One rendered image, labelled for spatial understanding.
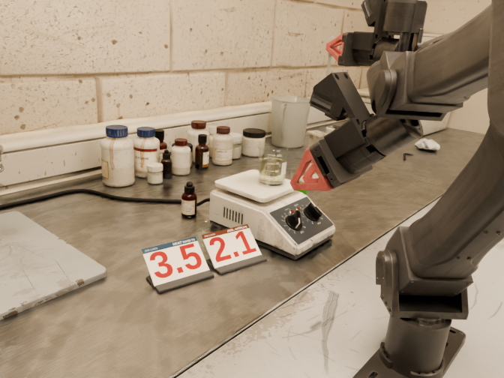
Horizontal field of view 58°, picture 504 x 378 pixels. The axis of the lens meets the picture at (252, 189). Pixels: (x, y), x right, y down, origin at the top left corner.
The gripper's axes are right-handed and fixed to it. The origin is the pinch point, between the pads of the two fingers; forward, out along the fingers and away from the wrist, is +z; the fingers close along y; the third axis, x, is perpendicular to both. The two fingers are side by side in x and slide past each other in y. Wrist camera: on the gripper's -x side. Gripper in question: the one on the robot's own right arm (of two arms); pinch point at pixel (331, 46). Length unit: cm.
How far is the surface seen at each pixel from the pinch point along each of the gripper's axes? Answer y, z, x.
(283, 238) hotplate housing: 32, -27, 29
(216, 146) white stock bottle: 15.3, 22.7, 27.5
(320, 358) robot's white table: 44, -48, 32
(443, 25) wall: -105, 41, -9
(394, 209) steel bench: -3.8, -21.6, 32.4
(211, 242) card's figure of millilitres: 43, -22, 29
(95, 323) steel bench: 63, -29, 33
